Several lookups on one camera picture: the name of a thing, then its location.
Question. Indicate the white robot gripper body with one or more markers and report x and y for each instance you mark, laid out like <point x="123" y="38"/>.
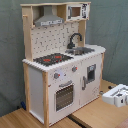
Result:
<point x="117" y="96"/>

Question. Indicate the red stove knob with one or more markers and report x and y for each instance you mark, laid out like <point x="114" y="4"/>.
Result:
<point x="74" y="69"/>
<point x="56" y="75"/>

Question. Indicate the wooden toy kitchen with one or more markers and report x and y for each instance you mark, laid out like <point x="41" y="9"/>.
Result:
<point x="40" y="84"/>

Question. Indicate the white cabinet door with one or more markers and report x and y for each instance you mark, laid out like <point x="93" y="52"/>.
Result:
<point x="90" y="79"/>

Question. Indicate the toy oven door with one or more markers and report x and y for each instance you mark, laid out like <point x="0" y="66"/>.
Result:
<point x="64" y="96"/>

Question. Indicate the grey toy sink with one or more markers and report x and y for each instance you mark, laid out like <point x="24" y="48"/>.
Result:
<point x="79" y="51"/>

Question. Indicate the grey backdrop curtain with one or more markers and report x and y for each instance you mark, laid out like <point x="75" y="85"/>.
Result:
<point x="107" y="27"/>

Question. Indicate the black toy stovetop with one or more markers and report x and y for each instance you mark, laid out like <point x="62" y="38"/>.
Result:
<point x="52" y="59"/>

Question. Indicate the toy microwave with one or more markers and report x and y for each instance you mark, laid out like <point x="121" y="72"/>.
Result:
<point x="77" y="11"/>

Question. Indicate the grey range hood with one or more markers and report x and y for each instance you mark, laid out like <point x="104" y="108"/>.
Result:
<point x="48" y="18"/>

